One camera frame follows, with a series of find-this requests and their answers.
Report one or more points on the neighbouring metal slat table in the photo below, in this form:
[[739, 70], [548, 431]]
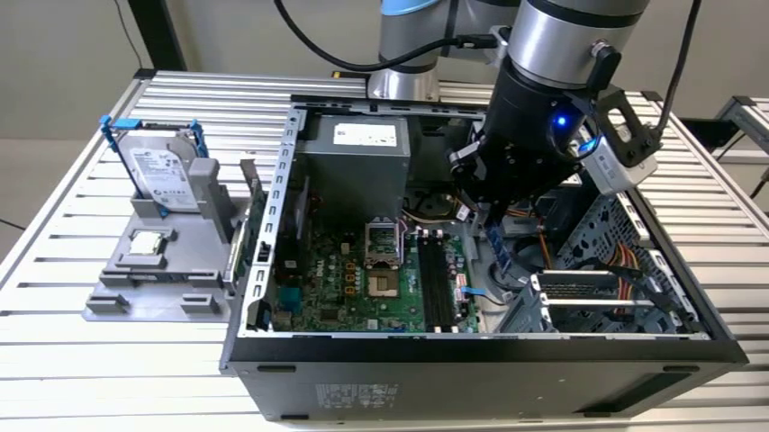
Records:
[[748, 112]]

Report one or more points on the round black fan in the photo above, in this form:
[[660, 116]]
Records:
[[435, 207]]

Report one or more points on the RAM stick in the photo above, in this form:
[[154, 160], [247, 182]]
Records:
[[501, 252], [162, 277]]

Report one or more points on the graphics card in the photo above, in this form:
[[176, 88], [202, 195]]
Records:
[[257, 211]]

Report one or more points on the metal disk bay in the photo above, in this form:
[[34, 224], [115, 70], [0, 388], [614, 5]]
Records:
[[577, 281]]

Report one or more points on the black frame post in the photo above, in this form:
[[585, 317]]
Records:
[[156, 36]]

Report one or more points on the small brass plug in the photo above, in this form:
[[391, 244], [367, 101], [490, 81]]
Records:
[[338, 74]]

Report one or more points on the grey parts rack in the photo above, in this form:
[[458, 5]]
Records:
[[180, 252]]

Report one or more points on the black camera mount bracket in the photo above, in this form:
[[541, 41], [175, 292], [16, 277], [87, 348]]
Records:
[[640, 150]]

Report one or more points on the green motherboard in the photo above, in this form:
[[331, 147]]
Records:
[[385, 310]]

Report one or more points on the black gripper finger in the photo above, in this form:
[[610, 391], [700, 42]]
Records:
[[469, 162], [541, 191]]

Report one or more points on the CPU socket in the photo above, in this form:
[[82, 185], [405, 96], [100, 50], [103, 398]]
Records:
[[382, 283]]

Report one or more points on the black PC case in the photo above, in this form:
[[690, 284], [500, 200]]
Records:
[[421, 387]]

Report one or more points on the grey power supply unit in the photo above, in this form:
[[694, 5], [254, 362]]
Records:
[[354, 180]]

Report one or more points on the hard disk in blue carrier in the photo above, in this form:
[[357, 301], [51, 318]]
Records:
[[159, 175]]

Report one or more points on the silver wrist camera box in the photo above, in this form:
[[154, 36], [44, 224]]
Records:
[[618, 175]]

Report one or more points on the silver CPU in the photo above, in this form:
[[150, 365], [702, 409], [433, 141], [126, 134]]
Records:
[[144, 244]]

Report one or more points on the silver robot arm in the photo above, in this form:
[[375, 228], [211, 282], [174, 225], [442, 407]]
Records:
[[565, 36]]

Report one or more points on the black RAM slot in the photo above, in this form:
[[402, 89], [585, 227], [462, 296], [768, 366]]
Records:
[[447, 281], [430, 281]]

